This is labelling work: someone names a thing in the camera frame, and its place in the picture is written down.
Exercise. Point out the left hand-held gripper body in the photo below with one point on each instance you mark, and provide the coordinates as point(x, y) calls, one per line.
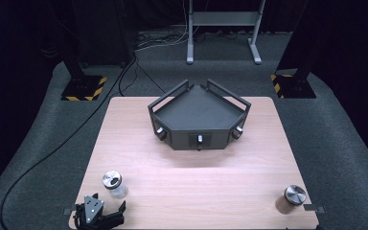
point(93, 211)

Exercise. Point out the black yellow striped stand base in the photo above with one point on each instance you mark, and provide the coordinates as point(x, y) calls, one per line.
point(84, 88)
point(294, 87)

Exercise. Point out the grey table bracket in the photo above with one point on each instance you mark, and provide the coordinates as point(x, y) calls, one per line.
point(68, 211)
point(314, 209)

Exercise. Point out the grey metal stand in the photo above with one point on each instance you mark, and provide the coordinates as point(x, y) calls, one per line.
point(223, 18)

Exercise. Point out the glass jar with white contents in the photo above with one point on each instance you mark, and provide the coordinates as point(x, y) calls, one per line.
point(115, 186)

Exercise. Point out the black cabinet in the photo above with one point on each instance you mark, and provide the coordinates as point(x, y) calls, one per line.
point(105, 32)

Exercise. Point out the glass jar with brown contents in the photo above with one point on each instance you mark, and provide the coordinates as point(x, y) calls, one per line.
point(290, 199)

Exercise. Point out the black corner shelf rack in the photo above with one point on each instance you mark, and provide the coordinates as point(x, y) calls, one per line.
point(201, 111)

